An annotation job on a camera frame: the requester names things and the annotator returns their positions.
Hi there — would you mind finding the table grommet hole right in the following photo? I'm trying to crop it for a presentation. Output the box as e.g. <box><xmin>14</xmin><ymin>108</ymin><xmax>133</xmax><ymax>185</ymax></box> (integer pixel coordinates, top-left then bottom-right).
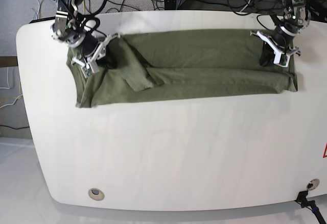
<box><xmin>307</xmin><ymin>179</ymin><xmax>320</xmax><ymax>191</ymax></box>

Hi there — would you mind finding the olive green T-shirt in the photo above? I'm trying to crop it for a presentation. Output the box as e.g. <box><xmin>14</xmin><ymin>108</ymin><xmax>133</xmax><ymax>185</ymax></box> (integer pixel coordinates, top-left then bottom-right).
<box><xmin>66</xmin><ymin>29</ymin><xmax>298</xmax><ymax>108</ymax></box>

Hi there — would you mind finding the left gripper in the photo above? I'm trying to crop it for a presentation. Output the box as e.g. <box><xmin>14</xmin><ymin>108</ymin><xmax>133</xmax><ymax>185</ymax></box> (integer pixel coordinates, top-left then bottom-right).
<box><xmin>250</xmin><ymin>26</ymin><xmax>301</xmax><ymax>66</ymax></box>

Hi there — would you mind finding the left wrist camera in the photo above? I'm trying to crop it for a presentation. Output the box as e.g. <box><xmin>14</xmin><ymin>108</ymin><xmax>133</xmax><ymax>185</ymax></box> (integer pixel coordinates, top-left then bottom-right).
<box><xmin>273</xmin><ymin>53</ymin><xmax>290</xmax><ymax>68</ymax></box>

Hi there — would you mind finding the black table leg base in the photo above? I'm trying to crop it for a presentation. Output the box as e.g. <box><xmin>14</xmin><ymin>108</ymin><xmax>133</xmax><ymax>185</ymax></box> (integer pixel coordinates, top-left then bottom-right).
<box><xmin>164</xmin><ymin>0</ymin><xmax>187</xmax><ymax>10</ymax></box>

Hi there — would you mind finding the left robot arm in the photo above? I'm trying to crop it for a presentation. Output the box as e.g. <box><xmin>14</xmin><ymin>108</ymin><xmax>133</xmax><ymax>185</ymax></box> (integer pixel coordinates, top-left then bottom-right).
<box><xmin>250</xmin><ymin>0</ymin><xmax>311</xmax><ymax>68</ymax></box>

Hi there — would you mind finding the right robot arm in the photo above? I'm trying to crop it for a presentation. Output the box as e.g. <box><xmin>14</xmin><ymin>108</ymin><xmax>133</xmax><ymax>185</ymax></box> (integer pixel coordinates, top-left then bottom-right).
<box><xmin>52</xmin><ymin>0</ymin><xmax>118</xmax><ymax>78</ymax></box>

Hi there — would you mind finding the red warning sticker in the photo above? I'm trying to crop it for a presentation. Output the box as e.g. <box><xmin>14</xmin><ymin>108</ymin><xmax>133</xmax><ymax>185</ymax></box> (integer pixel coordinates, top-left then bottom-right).
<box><xmin>323</xmin><ymin>144</ymin><xmax>327</xmax><ymax>158</ymax></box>

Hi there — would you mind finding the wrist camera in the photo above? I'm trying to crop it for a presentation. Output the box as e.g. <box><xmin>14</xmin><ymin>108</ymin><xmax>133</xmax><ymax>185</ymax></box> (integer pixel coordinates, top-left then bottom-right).
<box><xmin>273</xmin><ymin>53</ymin><xmax>290</xmax><ymax>68</ymax></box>
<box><xmin>81</xmin><ymin>63</ymin><xmax>100</xmax><ymax>78</ymax></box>

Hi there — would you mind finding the table grommet hole left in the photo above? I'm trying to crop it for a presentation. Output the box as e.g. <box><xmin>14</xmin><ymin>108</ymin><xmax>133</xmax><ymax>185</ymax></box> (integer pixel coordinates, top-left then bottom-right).
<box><xmin>88</xmin><ymin>188</ymin><xmax>105</xmax><ymax>201</ymax></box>

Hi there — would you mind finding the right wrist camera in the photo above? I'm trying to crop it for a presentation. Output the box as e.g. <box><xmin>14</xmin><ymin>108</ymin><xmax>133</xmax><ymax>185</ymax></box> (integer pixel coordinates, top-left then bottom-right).
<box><xmin>81</xmin><ymin>63</ymin><xmax>100</xmax><ymax>78</ymax></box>

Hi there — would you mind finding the table grommet hole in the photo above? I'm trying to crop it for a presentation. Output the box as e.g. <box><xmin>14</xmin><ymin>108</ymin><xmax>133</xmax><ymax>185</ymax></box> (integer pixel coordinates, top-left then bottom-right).
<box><xmin>307</xmin><ymin>179</ymin><xmax>320</xmax><ymax>191</ymax></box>
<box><xmin>88</xmin><ymin>188</ymin><xmax>105</xmax><ymax>201</ymax></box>

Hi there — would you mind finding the black clamp with cable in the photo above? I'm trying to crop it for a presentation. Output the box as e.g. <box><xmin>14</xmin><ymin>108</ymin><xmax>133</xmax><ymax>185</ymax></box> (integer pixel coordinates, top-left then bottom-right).
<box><xmin>295</xmin><ymin>190</ymin><xmax>326</xmax><ymax>224</ymax></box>

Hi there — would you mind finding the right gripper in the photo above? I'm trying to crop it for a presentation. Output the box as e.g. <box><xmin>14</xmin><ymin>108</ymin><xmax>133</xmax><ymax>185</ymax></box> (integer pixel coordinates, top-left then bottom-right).
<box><xmin>71</xmin><ymin>33</ymin><xmax>121</xmax><ymax>69</ymax></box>

